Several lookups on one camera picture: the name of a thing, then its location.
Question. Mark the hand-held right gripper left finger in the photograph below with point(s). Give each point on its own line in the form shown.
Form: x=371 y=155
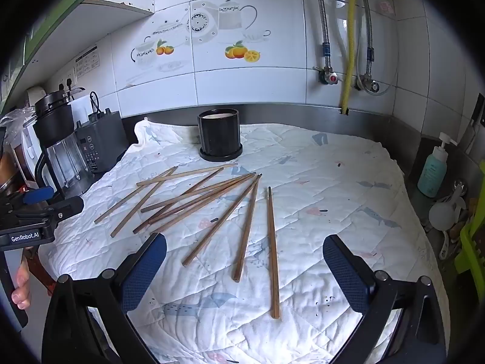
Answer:
x=146 y=269

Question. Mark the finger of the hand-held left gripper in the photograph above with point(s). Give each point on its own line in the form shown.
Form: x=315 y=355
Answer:
x=37 y=195
x=66 y=208

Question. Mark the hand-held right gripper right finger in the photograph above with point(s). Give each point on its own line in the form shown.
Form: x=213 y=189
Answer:
x=348 y=273

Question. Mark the pile of wooden chopsticks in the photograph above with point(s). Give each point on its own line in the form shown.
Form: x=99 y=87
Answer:
x=197 y=199

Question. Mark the black cylindrical chopstick holder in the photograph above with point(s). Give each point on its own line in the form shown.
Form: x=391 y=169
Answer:
x=219 y=132

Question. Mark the person's left hand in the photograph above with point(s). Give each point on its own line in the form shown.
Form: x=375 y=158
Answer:
x=22 y=288

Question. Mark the white appliance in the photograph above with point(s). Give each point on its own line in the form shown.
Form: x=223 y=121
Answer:
x=30 y=151

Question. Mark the white quilted printed cloth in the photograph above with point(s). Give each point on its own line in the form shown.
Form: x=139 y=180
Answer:
x=322 y=216

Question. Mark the black blender base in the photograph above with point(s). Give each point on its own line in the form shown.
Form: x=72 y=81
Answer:
x=102 y=140

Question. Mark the white plastic ladle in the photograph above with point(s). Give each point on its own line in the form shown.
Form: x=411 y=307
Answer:
x=441 y=216

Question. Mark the green plastic rack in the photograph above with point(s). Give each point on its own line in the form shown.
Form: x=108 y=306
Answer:
x=471 y=242

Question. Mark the teal pump soap bottle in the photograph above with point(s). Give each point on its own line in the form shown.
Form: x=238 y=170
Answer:
x=434 y=174

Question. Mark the metal angle valve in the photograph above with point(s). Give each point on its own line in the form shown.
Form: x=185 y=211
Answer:
x=369 y=84

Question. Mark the yellow gas pipe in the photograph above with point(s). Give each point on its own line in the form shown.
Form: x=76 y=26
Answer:
x=350 y=45

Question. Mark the wall socket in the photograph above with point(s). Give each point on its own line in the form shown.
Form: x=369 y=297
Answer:
x=68 y=83

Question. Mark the wall label sticker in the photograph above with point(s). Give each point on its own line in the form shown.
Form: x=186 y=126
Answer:
x=87 y=62

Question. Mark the wall cabinet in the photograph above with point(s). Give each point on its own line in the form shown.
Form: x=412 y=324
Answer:
x=57 y=15

